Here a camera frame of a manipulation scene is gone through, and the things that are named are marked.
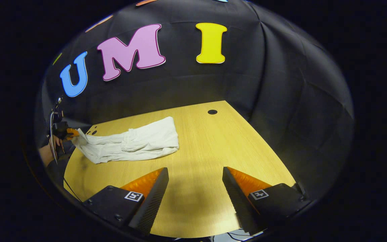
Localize black backdrop cloth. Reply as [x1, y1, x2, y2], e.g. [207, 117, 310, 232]
[35, 0, 354, 200]

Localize white jeans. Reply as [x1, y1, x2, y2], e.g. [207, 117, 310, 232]
[72, 116, 180, 164]

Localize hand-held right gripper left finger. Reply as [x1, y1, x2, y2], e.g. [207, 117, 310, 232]
[82, 167, 169, 236]

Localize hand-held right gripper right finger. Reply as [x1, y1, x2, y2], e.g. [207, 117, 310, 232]
[223, 166, 311, 236]

